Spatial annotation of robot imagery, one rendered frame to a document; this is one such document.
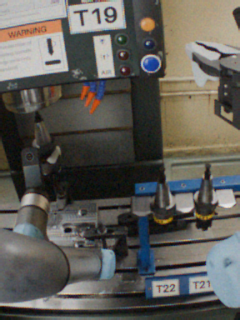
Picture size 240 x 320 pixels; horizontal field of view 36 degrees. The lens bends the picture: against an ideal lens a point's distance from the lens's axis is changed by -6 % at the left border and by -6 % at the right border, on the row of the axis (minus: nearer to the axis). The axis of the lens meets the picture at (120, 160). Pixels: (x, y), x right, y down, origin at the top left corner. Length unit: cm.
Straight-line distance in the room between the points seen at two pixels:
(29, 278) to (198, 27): 148
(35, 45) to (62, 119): 84
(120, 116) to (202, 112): 61
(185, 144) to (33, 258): 164
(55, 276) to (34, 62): 39
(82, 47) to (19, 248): 37
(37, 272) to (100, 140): 110
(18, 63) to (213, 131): 148
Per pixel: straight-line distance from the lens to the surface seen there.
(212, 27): 180
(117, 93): 145
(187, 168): 210
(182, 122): 200
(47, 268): 54
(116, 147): 158
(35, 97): 91
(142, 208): 97
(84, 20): 68
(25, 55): 72
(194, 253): 127
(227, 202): 99
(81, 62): 71
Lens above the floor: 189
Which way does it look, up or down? 37 degrees down
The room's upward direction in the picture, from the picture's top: 7 degrees counter-clockwise
